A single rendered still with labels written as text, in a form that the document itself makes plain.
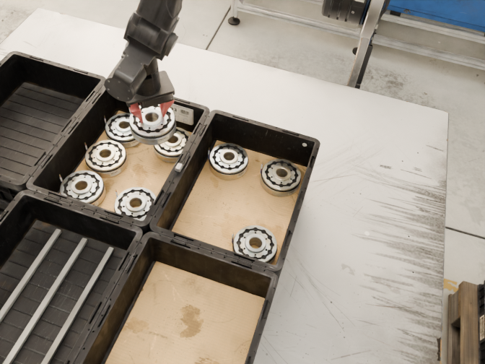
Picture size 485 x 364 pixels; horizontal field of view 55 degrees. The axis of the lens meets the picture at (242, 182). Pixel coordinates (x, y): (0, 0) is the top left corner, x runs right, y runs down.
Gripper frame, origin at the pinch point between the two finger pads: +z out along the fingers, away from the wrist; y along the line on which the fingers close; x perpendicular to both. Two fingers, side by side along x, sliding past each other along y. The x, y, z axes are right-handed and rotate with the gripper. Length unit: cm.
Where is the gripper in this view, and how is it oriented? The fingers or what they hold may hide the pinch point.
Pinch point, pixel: (151, 115)
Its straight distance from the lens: 107.0
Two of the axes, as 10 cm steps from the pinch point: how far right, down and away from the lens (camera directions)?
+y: 9.1, -3.1, 2.6
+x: -4.0, -7.7, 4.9
